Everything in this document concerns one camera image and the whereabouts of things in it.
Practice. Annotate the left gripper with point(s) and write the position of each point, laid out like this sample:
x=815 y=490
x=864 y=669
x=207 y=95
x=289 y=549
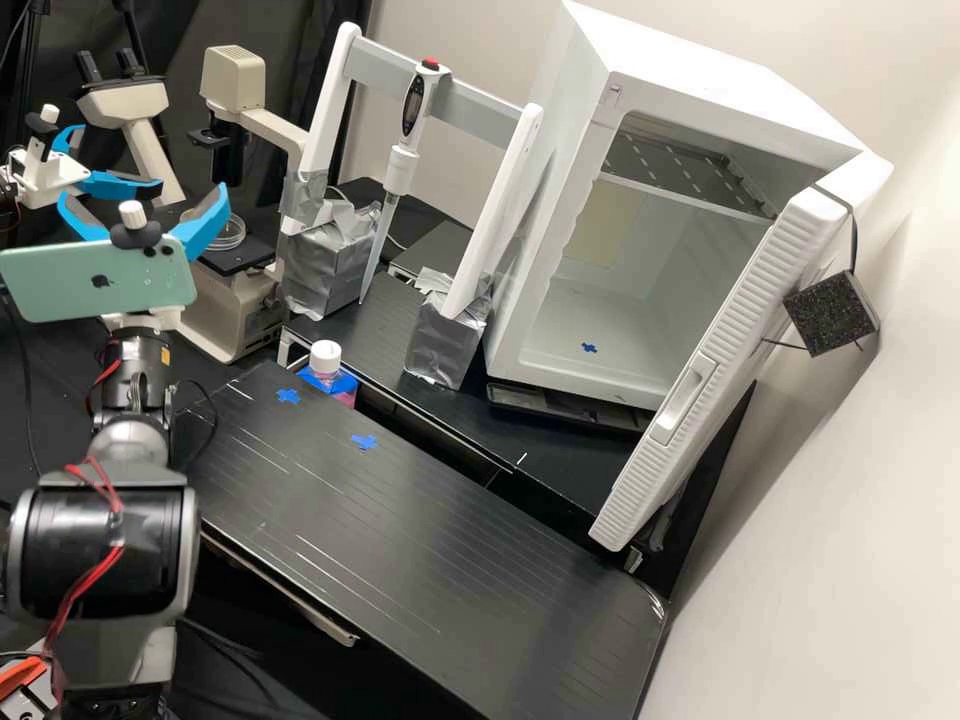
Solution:
x=45 y=184

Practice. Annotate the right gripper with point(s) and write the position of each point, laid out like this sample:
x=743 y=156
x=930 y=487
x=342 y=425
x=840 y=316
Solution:
x=142 y=318

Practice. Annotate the petri dish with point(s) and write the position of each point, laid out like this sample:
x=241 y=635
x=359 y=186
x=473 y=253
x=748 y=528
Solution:
x=229 y=234

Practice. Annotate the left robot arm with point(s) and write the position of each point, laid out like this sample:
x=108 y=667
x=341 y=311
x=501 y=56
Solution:
x=6 y=204

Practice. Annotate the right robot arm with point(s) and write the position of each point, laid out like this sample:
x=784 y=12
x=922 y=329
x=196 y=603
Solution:
x=105 y=525

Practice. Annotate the left phone holder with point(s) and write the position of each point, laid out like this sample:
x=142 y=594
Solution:
x=43 y=135

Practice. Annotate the cream microscope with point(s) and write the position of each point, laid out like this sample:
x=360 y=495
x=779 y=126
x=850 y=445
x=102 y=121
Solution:
x=225 y=315

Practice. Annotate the white pipette stand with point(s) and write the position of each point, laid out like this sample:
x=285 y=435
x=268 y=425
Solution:
x=330 y=112

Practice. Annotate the small bottle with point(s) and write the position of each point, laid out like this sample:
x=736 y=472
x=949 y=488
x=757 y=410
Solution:
x=325 y=358

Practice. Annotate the blue bottle holder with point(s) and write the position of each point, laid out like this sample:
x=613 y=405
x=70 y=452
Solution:
x=341 y=388

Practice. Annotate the black platform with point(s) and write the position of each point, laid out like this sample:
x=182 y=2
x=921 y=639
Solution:
x=435 y=251
x=390 y=330
x=420 y=540

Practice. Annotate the pipette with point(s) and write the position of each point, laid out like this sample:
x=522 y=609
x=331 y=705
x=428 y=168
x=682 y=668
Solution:
x=416 y=105

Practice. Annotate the incubator door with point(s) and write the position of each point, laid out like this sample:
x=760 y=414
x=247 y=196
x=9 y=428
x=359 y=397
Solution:
x=720 y=375

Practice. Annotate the right wrist camera phone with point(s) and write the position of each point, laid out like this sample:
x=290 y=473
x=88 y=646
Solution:
x=82 y=277

